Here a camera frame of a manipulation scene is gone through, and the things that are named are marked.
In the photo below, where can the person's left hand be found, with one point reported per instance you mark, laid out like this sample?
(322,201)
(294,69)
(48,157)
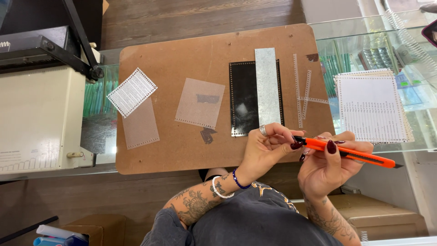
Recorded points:
(261,150)

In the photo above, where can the person's right hand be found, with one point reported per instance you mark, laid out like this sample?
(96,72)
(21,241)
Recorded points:
(324,174)

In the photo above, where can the orange utility knife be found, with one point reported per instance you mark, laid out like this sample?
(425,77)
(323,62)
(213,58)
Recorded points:
(362,156)

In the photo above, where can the black punched cover sheet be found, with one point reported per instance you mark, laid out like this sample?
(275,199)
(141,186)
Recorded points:
(243,99)

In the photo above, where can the black tape scrap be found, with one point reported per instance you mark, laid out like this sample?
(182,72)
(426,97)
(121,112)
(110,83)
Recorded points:
(207,135)

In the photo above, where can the grey metal ruler strip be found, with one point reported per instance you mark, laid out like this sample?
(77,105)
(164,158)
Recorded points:
(267,85)

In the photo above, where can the large tan cardboard box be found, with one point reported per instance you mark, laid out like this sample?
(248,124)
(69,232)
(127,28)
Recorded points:
(379,215)

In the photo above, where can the dark grey printed t-shirt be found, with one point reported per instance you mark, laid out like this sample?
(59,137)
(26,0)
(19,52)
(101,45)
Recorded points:
(252,218)

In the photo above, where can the short clear punched strip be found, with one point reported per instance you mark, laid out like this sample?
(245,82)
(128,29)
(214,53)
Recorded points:
(306,95)

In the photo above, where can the long clear punched strip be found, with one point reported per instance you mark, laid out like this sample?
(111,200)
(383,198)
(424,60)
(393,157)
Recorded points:
(297,88)

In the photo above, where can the thin clear plastic offcut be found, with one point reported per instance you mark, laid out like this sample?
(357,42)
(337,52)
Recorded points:
(317,100)

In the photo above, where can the small white spiral coil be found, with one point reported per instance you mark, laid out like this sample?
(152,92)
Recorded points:
(364,237)

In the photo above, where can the clear punched sheet with dark patch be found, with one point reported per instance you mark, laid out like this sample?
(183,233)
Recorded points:
(199,102)

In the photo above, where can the stack of printed punched papers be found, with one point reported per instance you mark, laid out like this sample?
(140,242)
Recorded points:
(370,109)

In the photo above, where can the brown tape scrap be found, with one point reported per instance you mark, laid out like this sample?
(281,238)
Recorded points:
(312,57)

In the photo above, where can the brown hardboard cutting board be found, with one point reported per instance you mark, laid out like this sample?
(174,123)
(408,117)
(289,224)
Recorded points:
(191,54)

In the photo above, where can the plain clear punched sheet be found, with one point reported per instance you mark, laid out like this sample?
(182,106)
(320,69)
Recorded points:
(141,128)

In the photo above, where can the small printed punched paper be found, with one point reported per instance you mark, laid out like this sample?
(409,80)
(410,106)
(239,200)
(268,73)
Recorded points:
(131,92)

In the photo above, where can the glass display counter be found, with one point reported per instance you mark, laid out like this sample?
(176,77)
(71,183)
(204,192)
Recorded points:
(375,37)

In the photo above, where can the clear spiral binding coil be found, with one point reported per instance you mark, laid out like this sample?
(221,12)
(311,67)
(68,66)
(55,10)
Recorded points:
(408,39)

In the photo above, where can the row of green pens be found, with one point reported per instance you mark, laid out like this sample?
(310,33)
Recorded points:
(97,94)

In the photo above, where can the phone with dark pink case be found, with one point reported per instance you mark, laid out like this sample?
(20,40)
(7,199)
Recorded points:
(431,32)

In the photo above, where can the brown cardboard box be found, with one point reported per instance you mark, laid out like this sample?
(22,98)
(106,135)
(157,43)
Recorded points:
(99,229)

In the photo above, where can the beige binding machine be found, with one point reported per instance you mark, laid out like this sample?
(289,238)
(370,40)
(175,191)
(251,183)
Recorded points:
(37,112)

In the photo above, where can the black flat stick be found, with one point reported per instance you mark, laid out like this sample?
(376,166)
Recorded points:
(29,229)

